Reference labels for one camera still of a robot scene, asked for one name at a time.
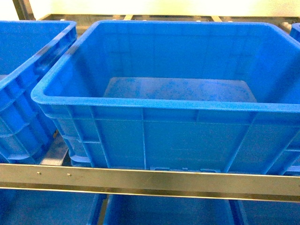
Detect blue crate lower right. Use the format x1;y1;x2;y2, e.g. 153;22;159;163
237;201;300;225

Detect blue crate lower left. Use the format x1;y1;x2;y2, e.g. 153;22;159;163
0;189;106;225

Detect blue plastic crate right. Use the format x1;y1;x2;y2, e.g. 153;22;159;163
290;23;300;42

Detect blue crate lower centre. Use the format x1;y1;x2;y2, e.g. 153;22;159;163
104;195;236;225

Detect blue plastic crate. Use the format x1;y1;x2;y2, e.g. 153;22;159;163
0;21;77;164
290;23;300;42
31;21;300;175

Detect blue plastic crate centre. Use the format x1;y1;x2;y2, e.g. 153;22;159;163
31;21;300;175

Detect metal roller rack frame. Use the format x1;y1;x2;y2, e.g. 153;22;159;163
0;0;300;203

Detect blue plastic crate left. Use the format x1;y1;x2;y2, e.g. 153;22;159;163
0;21;77;164

